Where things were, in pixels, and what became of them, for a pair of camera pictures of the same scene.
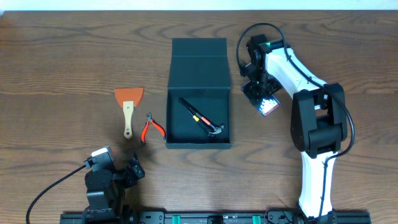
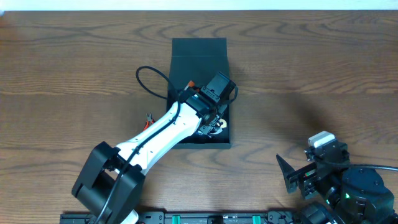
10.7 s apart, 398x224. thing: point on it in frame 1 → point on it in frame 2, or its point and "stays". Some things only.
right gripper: [268, 82] → [310, 173]
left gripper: [131, 171] → [210, 127]
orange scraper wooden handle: [129, 99] → [191, 84]
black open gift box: [199, 73] stays
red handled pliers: [149, 119] stays
